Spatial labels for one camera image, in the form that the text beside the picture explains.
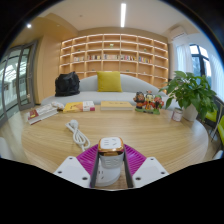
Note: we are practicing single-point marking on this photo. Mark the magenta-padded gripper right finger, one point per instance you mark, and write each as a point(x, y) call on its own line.
point(150, 170)

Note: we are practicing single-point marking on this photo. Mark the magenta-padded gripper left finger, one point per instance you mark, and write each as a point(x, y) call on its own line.
point(71, 168)

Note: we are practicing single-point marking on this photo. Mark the white charger with gold band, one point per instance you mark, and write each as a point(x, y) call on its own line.
point(111, 160)

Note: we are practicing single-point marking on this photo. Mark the small white red jar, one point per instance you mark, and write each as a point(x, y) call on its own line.
point(177, 115)

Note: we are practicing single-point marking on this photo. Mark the yellow and red book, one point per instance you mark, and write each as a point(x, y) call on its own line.
point(78, 106)

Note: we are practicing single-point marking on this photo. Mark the colourful three-figure figurine set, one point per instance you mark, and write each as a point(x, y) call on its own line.
point(148, 103)

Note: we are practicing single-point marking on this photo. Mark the white chair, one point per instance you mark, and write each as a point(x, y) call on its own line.
point(219, 155)

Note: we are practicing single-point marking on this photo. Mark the flat tan book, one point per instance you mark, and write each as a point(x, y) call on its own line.
point(116, 105)

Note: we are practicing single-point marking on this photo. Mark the green chair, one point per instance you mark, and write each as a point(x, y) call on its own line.
point(221, 130)
point(210, 116)

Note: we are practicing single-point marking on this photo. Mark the black backpack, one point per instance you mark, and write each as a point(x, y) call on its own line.
point(66, 85)

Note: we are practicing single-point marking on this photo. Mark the light grey curved sofa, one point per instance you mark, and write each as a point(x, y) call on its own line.
point(133, 86)

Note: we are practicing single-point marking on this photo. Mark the green plant in white pot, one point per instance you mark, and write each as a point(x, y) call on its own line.
point(190, 90)

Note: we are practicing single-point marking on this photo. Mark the yellow cushion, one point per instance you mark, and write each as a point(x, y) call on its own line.
point(109, 81)

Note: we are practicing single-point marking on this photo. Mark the grey-framed glass door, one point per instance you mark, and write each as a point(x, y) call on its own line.
point(23, 80)

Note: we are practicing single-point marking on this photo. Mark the white sheer curtain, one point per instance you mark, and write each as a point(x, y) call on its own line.
point(182, 58)
point(218, 76)

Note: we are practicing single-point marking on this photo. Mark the dark-framed window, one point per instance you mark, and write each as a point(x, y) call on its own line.
point(200, 61)

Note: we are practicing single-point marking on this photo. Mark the wooden lit shelf unit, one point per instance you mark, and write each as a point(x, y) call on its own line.
point(113, 53)

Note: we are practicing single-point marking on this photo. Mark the long ceiling light strip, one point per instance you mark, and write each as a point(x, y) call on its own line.
point(123, 15)

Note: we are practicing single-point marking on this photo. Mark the white wall air conditioner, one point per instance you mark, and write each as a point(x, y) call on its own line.
point(178, 33)

